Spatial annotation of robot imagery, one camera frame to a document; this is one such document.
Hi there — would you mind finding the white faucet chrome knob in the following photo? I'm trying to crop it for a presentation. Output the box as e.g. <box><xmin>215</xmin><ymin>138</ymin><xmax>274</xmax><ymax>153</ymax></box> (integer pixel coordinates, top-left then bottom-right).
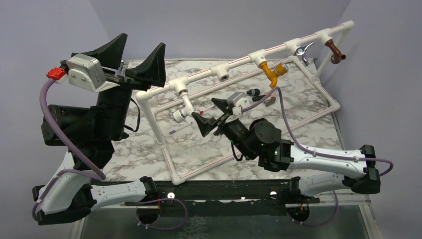
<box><xmin>173</xmin><ymin>92</ymin><xmax>195</xmax><ymax>123</ymax></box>

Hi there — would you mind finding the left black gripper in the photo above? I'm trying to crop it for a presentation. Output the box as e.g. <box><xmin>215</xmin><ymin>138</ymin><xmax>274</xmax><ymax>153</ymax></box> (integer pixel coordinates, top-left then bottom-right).
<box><xmin>77</xmin><ymin>32</ymin><xmax>168</xmax><ymax>139</ymax></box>

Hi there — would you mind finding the black mounting rail base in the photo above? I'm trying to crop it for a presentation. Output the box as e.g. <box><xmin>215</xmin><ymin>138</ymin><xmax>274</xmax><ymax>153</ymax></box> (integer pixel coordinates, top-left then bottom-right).
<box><xmin>99</xmin><ymin>178</ymin><xmax>320</xmax><ymax>219</ymax></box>

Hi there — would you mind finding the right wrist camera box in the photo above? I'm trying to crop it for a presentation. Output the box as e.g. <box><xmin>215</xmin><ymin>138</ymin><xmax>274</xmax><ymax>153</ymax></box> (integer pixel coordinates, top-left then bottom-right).
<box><xmin>227</xmin><ymin>92</ymin><xmax>249</xmax><ymax>116</ymax></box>

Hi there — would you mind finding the black orange marker pen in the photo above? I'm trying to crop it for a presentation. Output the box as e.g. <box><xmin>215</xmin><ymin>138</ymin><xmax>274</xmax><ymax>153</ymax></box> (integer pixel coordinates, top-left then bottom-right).
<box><xmin>252</xmin><ymin>95</ymin><xmax>265</xmax><ymax>102</ymax></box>

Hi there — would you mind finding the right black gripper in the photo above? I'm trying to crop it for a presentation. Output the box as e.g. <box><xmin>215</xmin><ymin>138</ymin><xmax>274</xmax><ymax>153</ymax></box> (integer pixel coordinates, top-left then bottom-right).
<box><xmin>192</xmin><ymin>98</ymin><xmax>256</xmax><ymax>160</ymax></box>

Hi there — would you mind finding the small black grey cap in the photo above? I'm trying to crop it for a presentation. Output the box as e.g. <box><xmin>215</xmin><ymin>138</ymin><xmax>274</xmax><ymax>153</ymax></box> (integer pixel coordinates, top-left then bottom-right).
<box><xmin>246</xmin><ymin>89</ymin><xmax>260</xmax><ymax>97</ymax></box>

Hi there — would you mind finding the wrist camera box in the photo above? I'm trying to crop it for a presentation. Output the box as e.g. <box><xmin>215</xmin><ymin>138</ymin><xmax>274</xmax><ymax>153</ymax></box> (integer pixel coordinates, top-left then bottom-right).
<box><xmin>227</xmin><ymin>92</ymin><xmax>249</xmax><ymax>116</ymax></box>
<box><xmin>67</xmin><ymin>53</ymin><xmax>119</xmax><ymax>93</ymax></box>

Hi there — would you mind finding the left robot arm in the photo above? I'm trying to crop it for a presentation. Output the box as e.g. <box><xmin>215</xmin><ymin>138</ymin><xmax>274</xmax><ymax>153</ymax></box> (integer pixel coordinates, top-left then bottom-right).
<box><xmin>32</xmin><ymin>33</ymin><xmax>166</xmax><ymax>225</ymax></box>

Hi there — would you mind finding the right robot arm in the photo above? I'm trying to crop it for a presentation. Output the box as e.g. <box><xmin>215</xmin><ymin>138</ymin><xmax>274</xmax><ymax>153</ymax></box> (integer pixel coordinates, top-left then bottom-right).
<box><xmin>192</xmin><ymin>98</ymin><xmax>381</xmax><ymax>203</ymax></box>

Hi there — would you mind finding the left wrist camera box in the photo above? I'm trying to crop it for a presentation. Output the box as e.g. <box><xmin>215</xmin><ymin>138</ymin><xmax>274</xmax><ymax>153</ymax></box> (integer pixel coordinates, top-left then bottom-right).
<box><xmin>67</xmin><ymin>53</ymin><xmax>119</xmax><ymax>93</ymax></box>

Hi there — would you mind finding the yellow plastic faucet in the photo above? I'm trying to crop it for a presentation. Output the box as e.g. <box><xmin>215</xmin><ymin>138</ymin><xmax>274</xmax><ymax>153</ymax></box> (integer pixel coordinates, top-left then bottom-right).
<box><xmin>259</xmin><ymin>61</ymin><xmax>289</xmax><ymax>89</ymax></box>

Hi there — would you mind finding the brown plastic faucet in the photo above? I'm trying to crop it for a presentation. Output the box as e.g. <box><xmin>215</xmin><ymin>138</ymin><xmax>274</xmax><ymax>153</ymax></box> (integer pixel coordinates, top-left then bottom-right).
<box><xmin>325</xmin><ymin>39</ymin><xmax>347</xmax><ymax>64</ymax></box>

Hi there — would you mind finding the white PVC pipe frame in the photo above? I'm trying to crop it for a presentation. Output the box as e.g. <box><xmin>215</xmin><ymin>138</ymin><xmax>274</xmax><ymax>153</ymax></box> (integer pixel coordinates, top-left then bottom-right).
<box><xmin>135</xmin><ymin>20</ymin><xmax>354</xmax><ymax>185</ymax></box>

